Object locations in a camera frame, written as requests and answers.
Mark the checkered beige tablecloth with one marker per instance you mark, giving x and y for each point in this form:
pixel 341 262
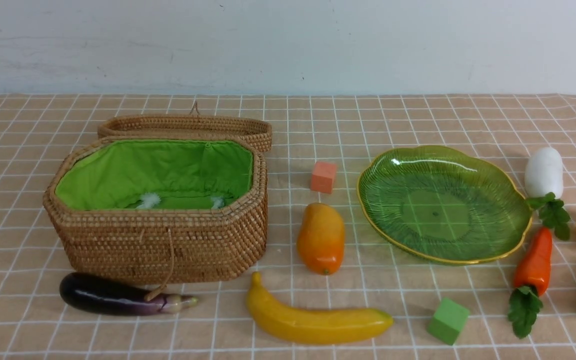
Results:
pixel 37 132

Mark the green glass leaf plate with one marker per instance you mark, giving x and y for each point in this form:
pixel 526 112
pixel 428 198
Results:
pixel 443 206

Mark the orange foam cube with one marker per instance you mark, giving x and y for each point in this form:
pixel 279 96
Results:
pixel 323 176

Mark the white toy radish with leaves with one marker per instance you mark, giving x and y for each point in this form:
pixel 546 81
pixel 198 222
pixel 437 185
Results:
pixel 543 181

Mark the orange yellow toy mango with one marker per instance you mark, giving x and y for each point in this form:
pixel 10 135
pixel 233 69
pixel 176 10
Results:
pixel 321 240

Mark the green foam cube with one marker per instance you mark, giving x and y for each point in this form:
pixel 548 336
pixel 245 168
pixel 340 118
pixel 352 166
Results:
pixel 448 321

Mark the woven wicker basket green lining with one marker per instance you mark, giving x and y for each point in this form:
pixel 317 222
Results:
pixel 155 210

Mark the orange toy carrot with leaves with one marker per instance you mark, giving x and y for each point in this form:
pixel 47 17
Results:
pixel 531 281

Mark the purple toy eggplant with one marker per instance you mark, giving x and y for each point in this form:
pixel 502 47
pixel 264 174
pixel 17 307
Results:
pixel 97 295

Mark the yellow toy banana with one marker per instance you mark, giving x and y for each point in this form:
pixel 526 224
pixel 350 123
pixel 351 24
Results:
pixel 324 327

